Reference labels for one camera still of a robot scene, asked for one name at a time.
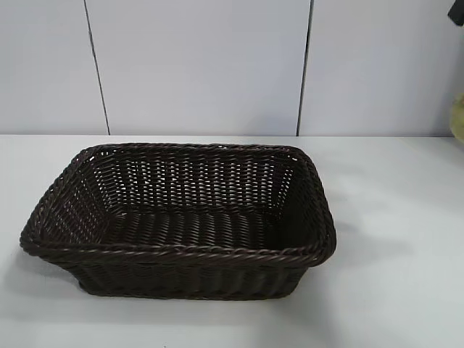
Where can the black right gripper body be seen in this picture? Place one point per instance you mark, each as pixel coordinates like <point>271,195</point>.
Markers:
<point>457,9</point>

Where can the pale yellow egg yolk pastry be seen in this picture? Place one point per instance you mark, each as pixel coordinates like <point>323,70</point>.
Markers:
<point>459,116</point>

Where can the dark brown wicker basket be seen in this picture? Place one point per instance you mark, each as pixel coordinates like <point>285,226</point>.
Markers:
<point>188,217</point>

